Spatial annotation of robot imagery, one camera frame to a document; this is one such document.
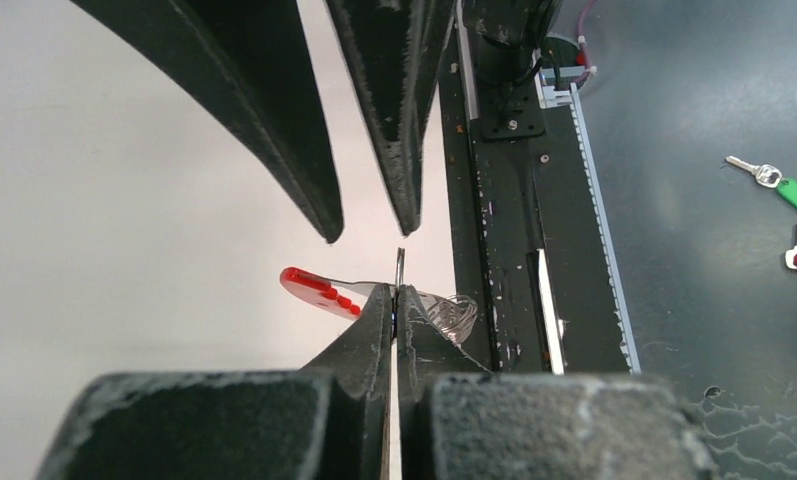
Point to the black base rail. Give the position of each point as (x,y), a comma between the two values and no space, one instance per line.
(492,124)

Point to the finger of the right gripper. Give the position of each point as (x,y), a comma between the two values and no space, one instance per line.
(393,51)
(246,63)

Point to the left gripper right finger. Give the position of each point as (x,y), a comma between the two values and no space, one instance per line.
(461,421)

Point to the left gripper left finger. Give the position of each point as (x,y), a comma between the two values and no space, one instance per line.
(326,420)

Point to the green tagged key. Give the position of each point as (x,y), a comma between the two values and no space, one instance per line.
(770,177)

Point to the white slotted cable duct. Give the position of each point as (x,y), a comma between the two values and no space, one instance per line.
(578,265)

